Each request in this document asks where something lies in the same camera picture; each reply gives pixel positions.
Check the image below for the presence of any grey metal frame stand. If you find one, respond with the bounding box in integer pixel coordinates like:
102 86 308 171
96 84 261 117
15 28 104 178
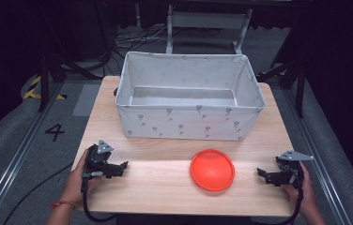
164 4 254 56

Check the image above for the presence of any yellow black floor tape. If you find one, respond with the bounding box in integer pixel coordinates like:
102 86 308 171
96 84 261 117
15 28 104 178
23 75 69 101

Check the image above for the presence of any orange thread bracelet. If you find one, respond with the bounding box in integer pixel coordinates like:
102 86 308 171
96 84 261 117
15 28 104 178
50 200 77 211

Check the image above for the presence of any person's right hand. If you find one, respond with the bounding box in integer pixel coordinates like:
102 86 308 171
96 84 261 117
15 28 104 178
283 161 318 217

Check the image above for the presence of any bundle of floor cables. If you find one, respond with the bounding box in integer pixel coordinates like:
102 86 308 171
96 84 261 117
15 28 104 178
111 25 173 65

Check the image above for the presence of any metal floor rail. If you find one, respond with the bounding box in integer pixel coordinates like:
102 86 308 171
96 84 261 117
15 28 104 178
0 80 65 225
283 87 352 225

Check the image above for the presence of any orange round plate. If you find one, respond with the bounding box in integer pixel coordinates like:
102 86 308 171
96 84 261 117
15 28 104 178
190 148 236 192

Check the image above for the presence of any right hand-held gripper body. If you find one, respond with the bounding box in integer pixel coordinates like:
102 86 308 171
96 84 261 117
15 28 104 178
275 150 315 190

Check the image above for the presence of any person's left hand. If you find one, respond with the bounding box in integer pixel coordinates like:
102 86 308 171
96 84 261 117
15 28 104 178
59 149 103 206

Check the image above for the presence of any thin black floor cable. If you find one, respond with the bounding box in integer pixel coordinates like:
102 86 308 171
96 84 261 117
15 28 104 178
1 161 75 225

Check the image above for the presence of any white printed fabric storage box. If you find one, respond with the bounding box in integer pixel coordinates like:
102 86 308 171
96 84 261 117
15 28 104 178
113 51 267 142

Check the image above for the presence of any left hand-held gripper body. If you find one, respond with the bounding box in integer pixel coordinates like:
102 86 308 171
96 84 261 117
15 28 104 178
84 139 116 181

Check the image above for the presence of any thick black gripper cable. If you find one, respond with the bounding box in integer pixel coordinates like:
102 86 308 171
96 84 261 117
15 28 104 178
81 177 117 224
252 183 305 225

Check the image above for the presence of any black tripod stand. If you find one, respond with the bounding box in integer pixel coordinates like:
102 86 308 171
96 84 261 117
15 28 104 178
36 0 104 113
256 46 311 120

